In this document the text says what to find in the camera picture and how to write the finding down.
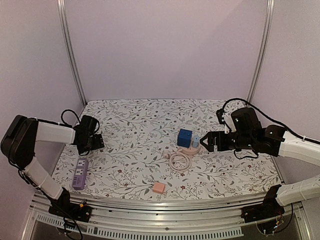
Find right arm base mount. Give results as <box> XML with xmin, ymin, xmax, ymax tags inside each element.
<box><xmin>240</xmin><ymin>184</ymin><xmax>285</xmax><ymax>223</ymax></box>

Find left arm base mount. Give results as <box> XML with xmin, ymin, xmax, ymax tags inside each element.
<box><xmin>47</xmin><ymin>187</ymin><xmax>93</xmax><ymax>223</ymax></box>

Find aluminium front rail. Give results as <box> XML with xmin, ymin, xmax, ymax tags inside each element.
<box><xmin>18</xmin><ymin>192</ymin><xmax>316</xmax><ymax>240</ymax></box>

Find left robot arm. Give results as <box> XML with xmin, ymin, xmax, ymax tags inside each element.
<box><xmin>0</xmin><ymin>115</ymin><xmax>104</xmax><ymax>217</ymax></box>

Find right aluminium frame post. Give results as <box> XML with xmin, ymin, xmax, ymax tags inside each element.
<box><xmin>246</xmin><ymin>0</ymin><xmax>275</xmax><ymax>103</ymax></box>

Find purple power strip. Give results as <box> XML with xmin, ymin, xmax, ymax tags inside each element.
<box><xmin>71</xmin><ymin>158</ymin><xmax>89</xmax><ymax>191</ymax></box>

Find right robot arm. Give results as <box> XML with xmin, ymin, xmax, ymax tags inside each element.
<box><xmin>199</xmin><ymin>107</ymin><xmax>320</xmax><ymax>218</ymax></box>

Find floral table cloth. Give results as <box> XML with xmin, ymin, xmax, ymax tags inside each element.
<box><xmin>48</xmin><ymin>98</ymin><xmax>283</xmax><ymax>201</ymax></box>

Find left aluminium frame post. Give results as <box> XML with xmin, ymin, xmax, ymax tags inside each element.
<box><xmin>56</xmin><ymin>0</ymin><xmax>87</xmax><ymax>107</ymax></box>

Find aluminium frame post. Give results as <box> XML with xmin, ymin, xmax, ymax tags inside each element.
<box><xmin>56</xmin><ymin>0</ymin><xmax>87</xmax><ymax>107</ymax></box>
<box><xmin>246</xmin><ymin>0</ymin><xmax>275</xmax><ymax>103</ymax></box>

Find blue cube socket adapter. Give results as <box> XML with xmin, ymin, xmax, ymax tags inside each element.
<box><xmin>177</xmin><ymin>129</ymin><xmax>193</xmax><ymax>148</ymax></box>

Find pink round power strip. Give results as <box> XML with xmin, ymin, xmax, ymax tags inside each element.
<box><xmin>177</xmin><ymin>146</ymin><xmax>201</xmax><ymax>156</ymax></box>

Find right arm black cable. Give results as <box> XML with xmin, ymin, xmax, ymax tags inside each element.
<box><xmin>221</xmin><ymin>97</ymin><xmax>320</xmax><ymax>145</ymax></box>

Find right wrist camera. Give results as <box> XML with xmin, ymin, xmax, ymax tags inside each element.
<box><xmin>216</xmin><ymin>108</ymin><xmax>232</xmax><ymax>134</ymax></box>

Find light blue plug adapter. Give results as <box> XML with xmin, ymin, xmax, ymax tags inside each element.
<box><xmin>192</xmin><ymin>135</ymin><xmax>200</xmax><ymax>148</ymax></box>

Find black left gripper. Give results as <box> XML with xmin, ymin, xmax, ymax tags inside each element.
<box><xmin>76</xmin><ymin>133</ymin><xmax>104</xmax><ymax>154</ymax></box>

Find pink plug adapter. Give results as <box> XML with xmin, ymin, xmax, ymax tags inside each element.
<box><xmin>152</xmin><ymin>182</ymin><xmax>166</xmax><ymax>194</ymax></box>

